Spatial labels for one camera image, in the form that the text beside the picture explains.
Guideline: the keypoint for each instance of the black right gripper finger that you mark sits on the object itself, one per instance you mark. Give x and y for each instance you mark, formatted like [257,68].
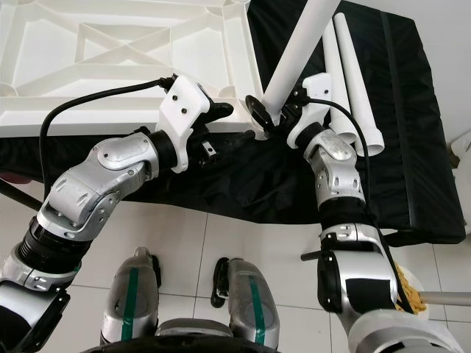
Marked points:
[259,114]

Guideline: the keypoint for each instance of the white plastic table top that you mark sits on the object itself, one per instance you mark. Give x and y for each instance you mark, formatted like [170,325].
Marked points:
[44,73]

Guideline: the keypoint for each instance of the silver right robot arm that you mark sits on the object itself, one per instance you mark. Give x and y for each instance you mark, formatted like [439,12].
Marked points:
[335,165]

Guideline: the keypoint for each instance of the black cloth table cover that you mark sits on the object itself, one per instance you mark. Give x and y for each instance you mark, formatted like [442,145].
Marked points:
[228,191]

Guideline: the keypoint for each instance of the red seat edge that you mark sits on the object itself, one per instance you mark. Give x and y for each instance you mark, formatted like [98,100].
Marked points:
[15,177]

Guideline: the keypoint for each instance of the silver right robot leg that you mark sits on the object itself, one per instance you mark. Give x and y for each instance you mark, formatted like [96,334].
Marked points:
[254,309]

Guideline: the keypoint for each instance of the silver robot leg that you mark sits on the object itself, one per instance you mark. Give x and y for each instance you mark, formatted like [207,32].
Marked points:
[131,301]
[254,309]

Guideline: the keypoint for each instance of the silver left robot leg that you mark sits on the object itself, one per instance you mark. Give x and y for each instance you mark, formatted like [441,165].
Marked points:
[131,301]

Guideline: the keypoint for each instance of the black robot torso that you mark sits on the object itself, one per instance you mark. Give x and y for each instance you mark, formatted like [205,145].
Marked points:
[213,347]

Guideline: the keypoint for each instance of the yellow crumpled cloth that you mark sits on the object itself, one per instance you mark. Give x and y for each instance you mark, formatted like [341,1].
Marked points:
[410,290]

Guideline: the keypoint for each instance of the grey metal tube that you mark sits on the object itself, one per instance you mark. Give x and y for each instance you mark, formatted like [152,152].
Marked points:
[445,298]

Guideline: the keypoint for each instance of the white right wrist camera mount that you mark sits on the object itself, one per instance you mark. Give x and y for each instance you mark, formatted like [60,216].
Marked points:
[313,118]

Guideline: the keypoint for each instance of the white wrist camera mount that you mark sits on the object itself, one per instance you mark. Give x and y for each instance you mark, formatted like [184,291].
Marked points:
[184,107]
[313,118]

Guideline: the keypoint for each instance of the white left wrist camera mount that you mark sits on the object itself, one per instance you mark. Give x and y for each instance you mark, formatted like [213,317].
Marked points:
[184,107]

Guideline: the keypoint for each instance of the black metal frame bar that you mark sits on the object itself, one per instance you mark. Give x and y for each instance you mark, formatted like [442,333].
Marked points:
[13,195]
[313,256]

